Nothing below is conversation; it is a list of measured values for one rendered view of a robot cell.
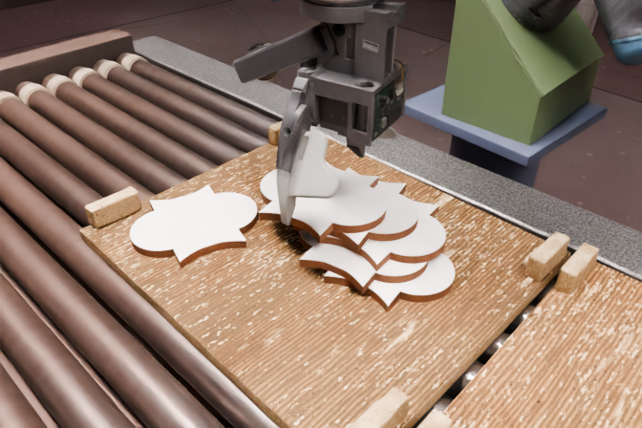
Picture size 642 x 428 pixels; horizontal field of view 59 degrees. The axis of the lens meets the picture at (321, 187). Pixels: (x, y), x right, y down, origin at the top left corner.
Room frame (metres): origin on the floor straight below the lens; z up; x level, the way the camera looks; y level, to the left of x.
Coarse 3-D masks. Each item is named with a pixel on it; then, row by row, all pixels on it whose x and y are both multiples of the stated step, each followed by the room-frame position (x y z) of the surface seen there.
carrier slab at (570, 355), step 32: (608, 288) 0.41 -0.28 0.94; (640, 288) 0.41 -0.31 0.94; (544, 320) 0.37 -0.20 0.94; (576, 320) 0.37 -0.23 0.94; (608, 320) 0.37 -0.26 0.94; (640, 320) 0.37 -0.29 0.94; (512, 352) 0.33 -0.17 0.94; (544, 352) 0.33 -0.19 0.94; (576, 352) 0.33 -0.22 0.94; (608, 352) 0.33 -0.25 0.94; (640, 352) 0.33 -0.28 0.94; (480, 384) 0.30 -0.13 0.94; (512, 384) 0.30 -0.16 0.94; (544, 384) 0.30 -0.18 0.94; (576, 384) 0.30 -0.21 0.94; (608, 384) 0.30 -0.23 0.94; (640, 384) 0.30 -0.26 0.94; (448, 416) 0.27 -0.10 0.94; (480, 416) 0.27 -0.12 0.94; (512, 416) 0.27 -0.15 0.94; (544, 416) 0.27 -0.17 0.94; (576, 416) 0.27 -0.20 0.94; (608, 416) 0.27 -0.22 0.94; (640, 416) 0.27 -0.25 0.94
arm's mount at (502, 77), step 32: (480, 0) 0.90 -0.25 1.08; (480, 32) 0.89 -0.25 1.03; (512, 32) 0.87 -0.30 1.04; (576, 32) 0.98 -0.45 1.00; (448, 64) 0.93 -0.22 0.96; (480, 64) 0.89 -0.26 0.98; (512, 64) 0.85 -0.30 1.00; (544, 64) 0.86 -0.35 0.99; (576, 64) 0.92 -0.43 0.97; (448, 96) 0.92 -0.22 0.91; (480, 96) 0.88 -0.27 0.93; (512, 96) 0.84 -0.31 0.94; (544, 96) 0.82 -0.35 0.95; (576, 96) 0.93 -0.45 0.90; (512, 128) 0.84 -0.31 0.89; (544, 128) 0.85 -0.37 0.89
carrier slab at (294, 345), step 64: (192, 192) 0.58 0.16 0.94; (256, 192) 0.58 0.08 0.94; (128, 256) 0.46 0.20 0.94; (256, 256) 0.46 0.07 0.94; (448, 256) 0.46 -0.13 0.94; (512, 256) 0.46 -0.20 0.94; (192, 320) 0.37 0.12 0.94; (256, 320) 0.37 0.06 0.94; (320, 320) 0.37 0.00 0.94; (384, 320) 0.37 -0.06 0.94; (448, 320) 0.37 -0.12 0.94; (512, 320) 0.38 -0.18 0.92; (256, 384) 0.30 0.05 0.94; (320, 384) 0.30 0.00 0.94; (384, 384) 0.30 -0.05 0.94; (448, 384) 0.31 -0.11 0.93
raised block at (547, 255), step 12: (552, 240) 0.45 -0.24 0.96; (564, 240) 0.45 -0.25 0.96; (540, 252) 0.43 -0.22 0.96; (552, 252) 0.43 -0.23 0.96; (564, 252) 0.45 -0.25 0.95; (528, 264) 0.43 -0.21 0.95; (540, 264) 0.42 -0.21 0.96; (552, 264) 0.44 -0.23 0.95; (528, 276) 0.43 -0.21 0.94; (540, 276) 0.42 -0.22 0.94
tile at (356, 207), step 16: (272, 176) 0.53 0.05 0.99; (352, 176) 0.53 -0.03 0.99; (368, 176) 0.53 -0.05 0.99; (272, 192) 0.50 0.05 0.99; (336, 192) 0.50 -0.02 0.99; (352, 192) 0.50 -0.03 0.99; (368, 192) 0.50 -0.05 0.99; (272, 208) 0.47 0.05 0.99; (304, 208) 0.47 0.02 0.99; (320, 208) 0.47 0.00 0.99; (336, 208) 0.47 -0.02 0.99; (352, 208) 0.47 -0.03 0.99; (368, 208) 0.47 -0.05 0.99; (384, 208) 0.47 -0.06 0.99; (304, 224) 0.45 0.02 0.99; (320, 224) 0.44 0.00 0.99; (336, 224) 0.45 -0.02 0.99; (352, 224) 0.44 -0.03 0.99; (368, 224) 0.45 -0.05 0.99; (320, 240) 0.43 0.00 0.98
